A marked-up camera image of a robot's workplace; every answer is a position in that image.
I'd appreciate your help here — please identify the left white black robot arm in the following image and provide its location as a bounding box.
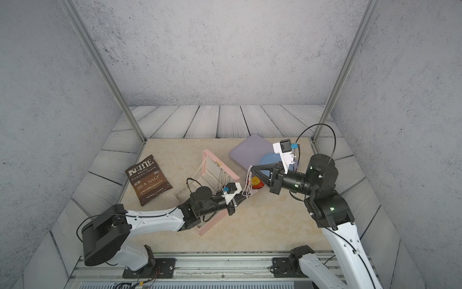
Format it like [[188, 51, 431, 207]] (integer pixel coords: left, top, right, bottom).
[[77, 183, 251, 271]]

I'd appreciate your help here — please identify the pink jewelry box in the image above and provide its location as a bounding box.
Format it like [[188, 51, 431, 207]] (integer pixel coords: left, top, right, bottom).
[[174, 149, 239, 236]]

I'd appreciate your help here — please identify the left metal frame post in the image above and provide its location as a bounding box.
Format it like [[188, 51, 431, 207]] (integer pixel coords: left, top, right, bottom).
[[59, 0, 147, 144]]

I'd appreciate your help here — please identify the lavender cutting board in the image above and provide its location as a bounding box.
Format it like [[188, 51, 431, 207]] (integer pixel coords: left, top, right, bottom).
[[229, 134, 286, 171]]

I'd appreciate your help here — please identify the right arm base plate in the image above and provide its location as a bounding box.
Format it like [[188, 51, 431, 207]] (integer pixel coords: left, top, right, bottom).
[[269, 257, 308, 278]]

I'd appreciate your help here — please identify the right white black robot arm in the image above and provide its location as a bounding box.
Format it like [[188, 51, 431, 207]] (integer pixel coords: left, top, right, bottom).
[[250, 154, 382, 289]]

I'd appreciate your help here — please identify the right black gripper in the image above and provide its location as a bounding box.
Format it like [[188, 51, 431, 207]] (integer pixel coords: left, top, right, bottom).
[[253, 164, 320, 200]]

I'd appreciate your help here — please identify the brown kettle chips bag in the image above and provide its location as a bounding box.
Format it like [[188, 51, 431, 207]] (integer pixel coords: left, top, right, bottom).
[[125, 155, 173, 206]]

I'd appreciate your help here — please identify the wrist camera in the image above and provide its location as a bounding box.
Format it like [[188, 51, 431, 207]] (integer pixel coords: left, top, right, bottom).
[[222, 183, 242, 205], [273, 139, 298, 174]]

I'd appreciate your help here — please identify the metal frame post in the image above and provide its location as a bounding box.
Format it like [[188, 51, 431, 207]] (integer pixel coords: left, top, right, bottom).
[[59, 0, 147, 144], [320, 0, 380, 124]]

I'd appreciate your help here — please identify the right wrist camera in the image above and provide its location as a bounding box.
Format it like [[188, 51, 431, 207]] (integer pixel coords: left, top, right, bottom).
[[273, 139, 298, 174]]

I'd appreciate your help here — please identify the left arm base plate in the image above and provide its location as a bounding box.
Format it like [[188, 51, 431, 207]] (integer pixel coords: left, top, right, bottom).
[[122, 258, 176, 279]]

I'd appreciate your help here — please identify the right metal frame post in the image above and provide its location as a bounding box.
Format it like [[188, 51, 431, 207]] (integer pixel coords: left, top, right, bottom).
[[320, 0, 380, 124]]

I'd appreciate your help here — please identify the aluminium mounting rail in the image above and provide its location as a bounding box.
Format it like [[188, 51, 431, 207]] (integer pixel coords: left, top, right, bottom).
[[66, 251, 315, 289]]

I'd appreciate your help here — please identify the blue plate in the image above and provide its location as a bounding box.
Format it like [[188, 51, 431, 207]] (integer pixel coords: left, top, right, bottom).
[[259, 153, 298, 171]]

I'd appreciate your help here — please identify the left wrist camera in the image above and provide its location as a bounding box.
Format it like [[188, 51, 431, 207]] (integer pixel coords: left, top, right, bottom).
[[222, 183, 242, 205]]

